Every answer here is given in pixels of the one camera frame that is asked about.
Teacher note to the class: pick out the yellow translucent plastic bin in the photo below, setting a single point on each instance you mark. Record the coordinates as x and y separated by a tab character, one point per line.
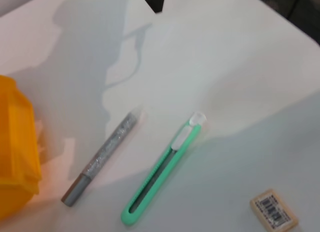
15	142

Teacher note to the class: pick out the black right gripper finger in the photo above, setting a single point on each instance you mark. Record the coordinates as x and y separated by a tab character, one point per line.
154	0

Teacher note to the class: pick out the beige eraser with barcode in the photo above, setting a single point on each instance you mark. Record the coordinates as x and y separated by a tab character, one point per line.
273	209

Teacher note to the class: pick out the silver glitter pen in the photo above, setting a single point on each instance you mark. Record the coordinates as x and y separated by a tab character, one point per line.
100	157

